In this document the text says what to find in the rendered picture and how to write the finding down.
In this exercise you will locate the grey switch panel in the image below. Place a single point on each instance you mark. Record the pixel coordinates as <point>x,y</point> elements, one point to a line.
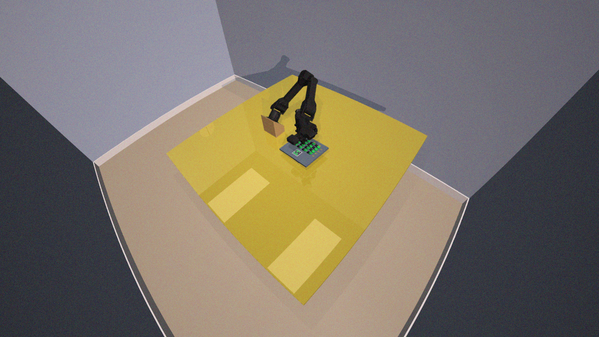
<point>306,153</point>

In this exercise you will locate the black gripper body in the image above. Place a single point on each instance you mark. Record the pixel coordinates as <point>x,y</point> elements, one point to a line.
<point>294,139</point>

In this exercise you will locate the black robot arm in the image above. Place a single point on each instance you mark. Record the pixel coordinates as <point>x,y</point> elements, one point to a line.
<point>308,106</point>

